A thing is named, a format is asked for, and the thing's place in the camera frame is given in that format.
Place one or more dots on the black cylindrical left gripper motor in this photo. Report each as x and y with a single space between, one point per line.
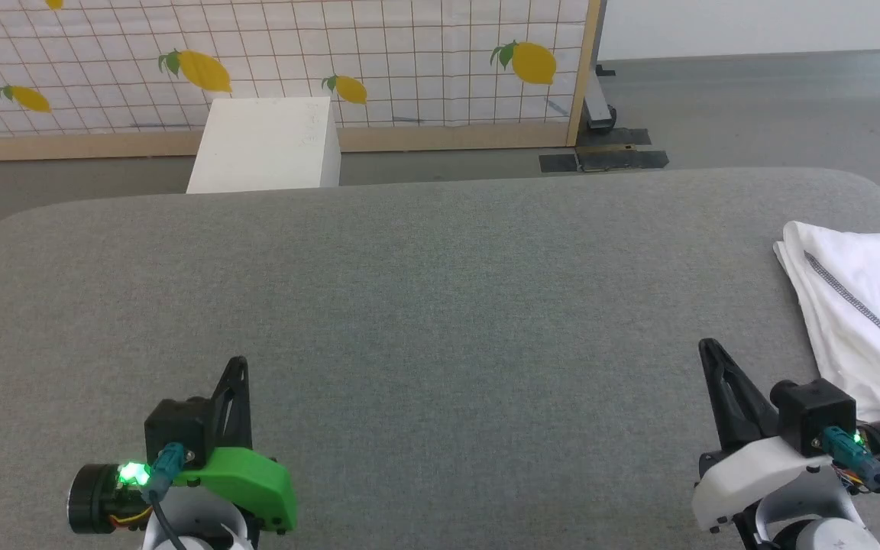
92 500

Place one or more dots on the grey fabric sofa cushion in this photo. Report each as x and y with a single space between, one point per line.
448 305

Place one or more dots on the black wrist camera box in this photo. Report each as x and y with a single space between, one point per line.
814 412
176 424

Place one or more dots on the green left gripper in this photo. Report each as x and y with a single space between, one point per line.
257 481

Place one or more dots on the white cardboard box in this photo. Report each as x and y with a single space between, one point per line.
264 145

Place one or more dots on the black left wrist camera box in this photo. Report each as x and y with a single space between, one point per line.
176 424

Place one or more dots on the white shirt with grey stitching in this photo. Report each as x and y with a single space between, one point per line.
868 321

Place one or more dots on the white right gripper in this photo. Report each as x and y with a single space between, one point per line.
745 473

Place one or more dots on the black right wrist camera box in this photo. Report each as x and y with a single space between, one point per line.
814 412

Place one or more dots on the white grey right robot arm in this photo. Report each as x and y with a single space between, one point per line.
814 519

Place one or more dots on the lemon print tiled partition panel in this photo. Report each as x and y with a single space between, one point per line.
409 61

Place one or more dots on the grey metal partition foot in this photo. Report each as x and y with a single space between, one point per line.
608 156

